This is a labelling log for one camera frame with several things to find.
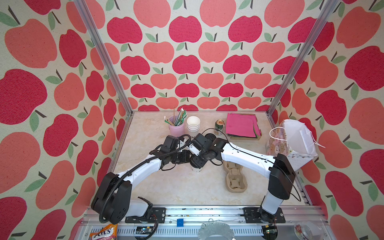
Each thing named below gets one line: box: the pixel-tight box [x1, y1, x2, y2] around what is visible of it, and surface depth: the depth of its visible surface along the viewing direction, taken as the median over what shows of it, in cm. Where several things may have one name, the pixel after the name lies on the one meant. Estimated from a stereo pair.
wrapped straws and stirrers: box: [164, 107, 188, 126], surface depth 96 cm
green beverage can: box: [215, 119, 225, 131], surface depth 103 cm
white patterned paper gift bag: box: [265, 119, 326, 172], surface depth 78 cm
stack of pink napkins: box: [226, 113, 262, 139], surface depth 110 cm
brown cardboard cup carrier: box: [223, 160, 248, 193], surface depth 83 cm
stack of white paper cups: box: [186, 115, 201, 137], surface depth 98 cm
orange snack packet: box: [89, 223, 118, 240], surface depth 68 cm
